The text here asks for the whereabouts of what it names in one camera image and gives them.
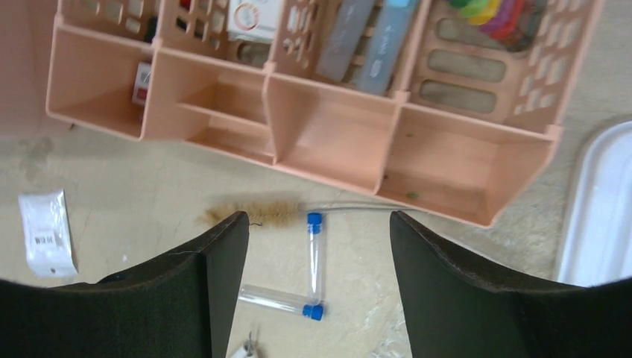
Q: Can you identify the white plastic lid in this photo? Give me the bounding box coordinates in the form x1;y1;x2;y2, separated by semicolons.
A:
552;121;631;286

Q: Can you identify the clear test tube rack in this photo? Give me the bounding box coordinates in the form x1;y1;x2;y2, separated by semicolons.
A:
369;303;413;358

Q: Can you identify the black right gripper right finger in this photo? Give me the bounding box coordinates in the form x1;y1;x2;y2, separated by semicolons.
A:
390;211;631;357

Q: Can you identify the blue eraser block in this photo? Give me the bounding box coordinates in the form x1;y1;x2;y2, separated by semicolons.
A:
356;0;419;95

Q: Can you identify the pink plastic bin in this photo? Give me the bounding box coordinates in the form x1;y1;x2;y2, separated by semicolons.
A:
1;0;71;140

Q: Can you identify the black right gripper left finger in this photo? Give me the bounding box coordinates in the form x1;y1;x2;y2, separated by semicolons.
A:
1;211;249;357

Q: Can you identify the clay pipe triangle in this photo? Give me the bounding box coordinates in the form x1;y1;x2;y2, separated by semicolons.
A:
230;332;259;358

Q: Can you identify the test tube brush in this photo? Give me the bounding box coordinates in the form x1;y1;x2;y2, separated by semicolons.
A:
200;200;426;229

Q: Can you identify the white paper box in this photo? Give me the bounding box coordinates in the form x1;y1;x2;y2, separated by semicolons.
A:
227;0;282;44

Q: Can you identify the pink file organizer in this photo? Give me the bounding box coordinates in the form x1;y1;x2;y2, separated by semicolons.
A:
46;1;604;227

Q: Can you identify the blue-capped test tube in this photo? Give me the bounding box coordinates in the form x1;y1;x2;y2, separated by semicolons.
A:
238;285;324;321
306;212;324;305

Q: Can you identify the white plastic packet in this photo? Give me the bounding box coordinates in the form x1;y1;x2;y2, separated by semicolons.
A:
18;189;78;277

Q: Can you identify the marker pen pack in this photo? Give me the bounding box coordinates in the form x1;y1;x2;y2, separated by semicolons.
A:
447;0;548;53

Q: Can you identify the grey eraser block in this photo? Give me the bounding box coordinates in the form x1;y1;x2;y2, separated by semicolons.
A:
315;0;376;81

